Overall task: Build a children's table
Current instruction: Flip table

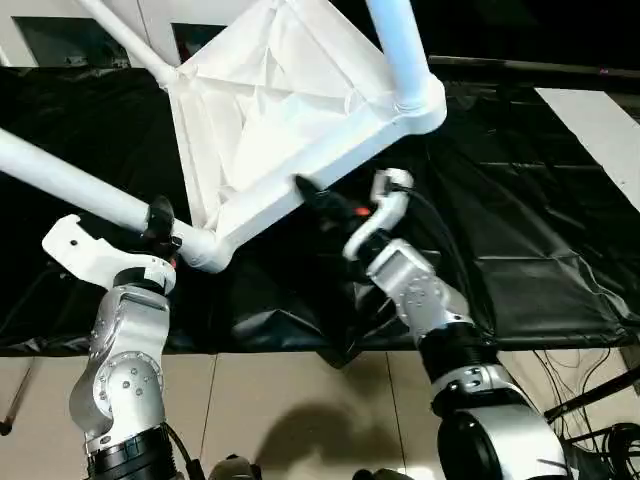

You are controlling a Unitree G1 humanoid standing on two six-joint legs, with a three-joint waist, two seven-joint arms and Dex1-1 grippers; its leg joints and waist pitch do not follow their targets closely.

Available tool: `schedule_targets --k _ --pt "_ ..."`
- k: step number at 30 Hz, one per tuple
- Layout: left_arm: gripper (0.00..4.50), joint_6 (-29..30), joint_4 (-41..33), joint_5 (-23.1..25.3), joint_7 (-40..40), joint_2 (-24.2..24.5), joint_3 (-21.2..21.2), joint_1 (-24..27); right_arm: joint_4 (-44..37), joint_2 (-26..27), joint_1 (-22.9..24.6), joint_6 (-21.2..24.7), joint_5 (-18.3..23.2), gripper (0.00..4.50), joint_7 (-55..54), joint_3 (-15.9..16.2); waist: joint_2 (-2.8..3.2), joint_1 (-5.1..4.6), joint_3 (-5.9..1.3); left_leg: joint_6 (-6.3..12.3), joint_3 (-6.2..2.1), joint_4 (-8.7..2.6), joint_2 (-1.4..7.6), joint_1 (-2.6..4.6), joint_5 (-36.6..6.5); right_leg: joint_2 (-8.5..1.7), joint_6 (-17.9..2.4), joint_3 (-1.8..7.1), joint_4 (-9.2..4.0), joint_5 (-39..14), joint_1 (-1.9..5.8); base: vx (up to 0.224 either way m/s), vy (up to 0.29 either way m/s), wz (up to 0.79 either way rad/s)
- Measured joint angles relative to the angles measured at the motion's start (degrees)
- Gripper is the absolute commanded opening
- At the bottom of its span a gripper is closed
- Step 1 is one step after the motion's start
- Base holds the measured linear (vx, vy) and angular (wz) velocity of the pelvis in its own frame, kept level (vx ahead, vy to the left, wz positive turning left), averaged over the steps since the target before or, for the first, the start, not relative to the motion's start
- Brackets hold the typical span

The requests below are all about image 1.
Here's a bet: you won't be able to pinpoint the white plastic table top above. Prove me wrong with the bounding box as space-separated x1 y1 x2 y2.
167 0 448 275

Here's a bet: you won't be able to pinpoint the black work mat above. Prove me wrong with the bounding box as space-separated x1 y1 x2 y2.
0 63 640 370

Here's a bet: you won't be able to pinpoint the white glass door cabinet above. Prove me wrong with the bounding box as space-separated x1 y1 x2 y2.
0 0 232 70

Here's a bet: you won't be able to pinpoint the black metal table leg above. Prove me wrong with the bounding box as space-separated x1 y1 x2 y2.
0 366 35 432

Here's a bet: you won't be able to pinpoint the dark left robot foot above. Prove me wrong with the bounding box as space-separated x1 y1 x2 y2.
209 453 262 480

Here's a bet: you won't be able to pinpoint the dark robot foot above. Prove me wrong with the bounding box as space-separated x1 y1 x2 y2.
209 453 262 480
352 466 417 480

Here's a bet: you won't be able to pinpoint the dark metal bar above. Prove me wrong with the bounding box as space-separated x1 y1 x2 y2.
428 54 640 82

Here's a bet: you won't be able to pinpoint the white flat board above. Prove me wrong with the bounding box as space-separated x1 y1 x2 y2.
533 86 640 210

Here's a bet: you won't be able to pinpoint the dark right robot foot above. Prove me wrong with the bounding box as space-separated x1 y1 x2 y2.
352 466 417 480

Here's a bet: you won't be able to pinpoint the black right camera cable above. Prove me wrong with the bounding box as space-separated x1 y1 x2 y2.
393 183 497 347

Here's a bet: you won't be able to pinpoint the thin black cable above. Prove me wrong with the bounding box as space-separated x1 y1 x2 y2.
162 422 204 480

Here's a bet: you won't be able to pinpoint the coiled black cables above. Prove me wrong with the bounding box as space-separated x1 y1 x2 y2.
543 366 640 425

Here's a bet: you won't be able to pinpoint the black coiled floor cable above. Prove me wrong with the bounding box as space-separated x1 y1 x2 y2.
606 421 640 480

